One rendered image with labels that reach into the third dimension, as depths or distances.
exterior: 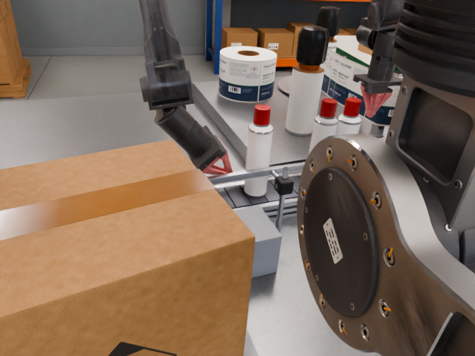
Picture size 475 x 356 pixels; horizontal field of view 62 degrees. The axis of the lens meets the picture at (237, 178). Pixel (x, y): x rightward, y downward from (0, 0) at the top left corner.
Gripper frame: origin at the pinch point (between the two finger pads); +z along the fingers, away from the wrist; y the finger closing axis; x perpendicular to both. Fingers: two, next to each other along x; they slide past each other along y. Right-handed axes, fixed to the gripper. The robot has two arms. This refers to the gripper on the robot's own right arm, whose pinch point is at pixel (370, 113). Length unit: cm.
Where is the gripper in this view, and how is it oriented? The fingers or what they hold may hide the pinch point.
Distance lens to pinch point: 105.6
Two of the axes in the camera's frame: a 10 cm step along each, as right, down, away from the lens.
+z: -0.7, 8.5, 5.2
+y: -9.4, 1.3, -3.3
